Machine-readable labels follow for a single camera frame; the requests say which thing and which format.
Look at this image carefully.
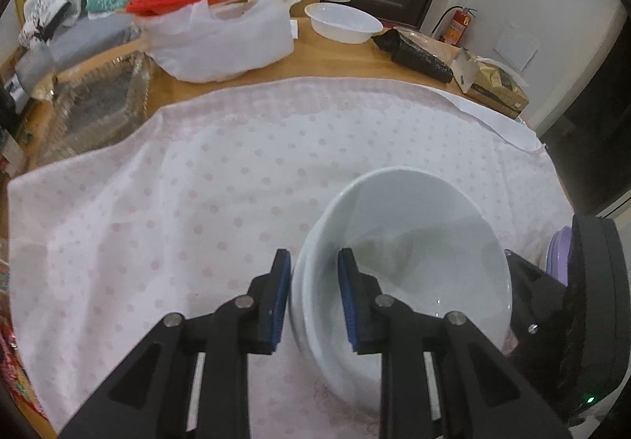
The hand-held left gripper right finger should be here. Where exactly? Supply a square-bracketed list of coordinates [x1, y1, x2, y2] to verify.
[336, 248, 568, 439]

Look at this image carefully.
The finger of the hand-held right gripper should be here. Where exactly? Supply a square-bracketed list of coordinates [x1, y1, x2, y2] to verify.
[504, 249, 568, 361]

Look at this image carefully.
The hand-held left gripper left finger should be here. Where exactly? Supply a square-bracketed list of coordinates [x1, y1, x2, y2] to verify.
[59, 248, 293, 439]

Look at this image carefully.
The purple plate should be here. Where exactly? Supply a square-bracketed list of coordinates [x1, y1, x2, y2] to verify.
[542, 228, 575, 287]

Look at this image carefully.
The white ceramic bowl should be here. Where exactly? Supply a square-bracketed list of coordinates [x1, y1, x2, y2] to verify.
[298, 166, 513, 361]
[290, 222, 513, 415]

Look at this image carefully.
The white dotted tablecloth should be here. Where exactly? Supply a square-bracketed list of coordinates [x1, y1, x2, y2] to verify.
[9, 77, 575, 439]

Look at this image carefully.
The gold tissue box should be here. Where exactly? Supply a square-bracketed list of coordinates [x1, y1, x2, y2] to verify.
[461, 49, 530, 119]

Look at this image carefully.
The wooden table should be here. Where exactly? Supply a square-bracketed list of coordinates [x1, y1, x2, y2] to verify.
[10, 15, 543, 439]

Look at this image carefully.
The black pouch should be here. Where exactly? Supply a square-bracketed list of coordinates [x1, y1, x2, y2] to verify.
[371, 28, 454, 85]

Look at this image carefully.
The white plastic bag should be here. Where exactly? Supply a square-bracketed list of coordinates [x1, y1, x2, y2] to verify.
[143, 0, 306, 84]

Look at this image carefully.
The glass tray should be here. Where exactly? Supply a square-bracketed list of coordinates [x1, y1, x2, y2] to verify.
[37, 55, 151, 159]

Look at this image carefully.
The red snack packet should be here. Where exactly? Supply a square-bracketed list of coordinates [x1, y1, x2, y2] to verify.
[0, 262, 50, 425]

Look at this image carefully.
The white plastic bowl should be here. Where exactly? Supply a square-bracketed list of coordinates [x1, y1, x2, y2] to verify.
[304, 2, 384, 44]

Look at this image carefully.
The red fire extinguisher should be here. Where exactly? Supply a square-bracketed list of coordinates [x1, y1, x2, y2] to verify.
[434, 6, 478, 45]

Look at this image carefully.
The black and white pillow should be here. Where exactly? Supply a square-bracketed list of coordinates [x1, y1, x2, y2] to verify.
[20, 0, 67, 45]

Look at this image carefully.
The white wall panel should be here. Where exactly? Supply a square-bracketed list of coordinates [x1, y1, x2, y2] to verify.
[494, 22, 539, 71]

